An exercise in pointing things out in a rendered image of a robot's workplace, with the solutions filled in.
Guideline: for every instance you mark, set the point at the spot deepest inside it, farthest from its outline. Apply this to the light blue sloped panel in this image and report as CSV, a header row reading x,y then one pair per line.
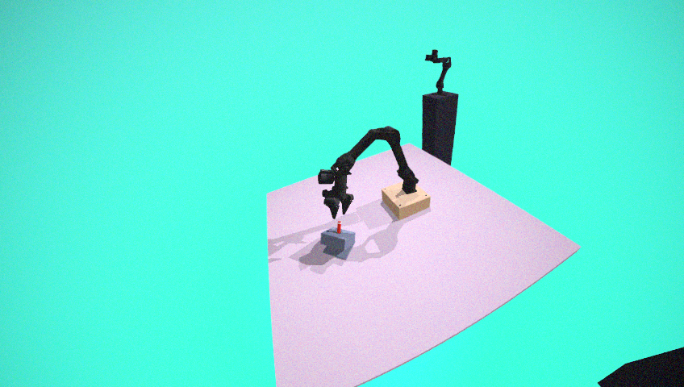
x,y
338,245

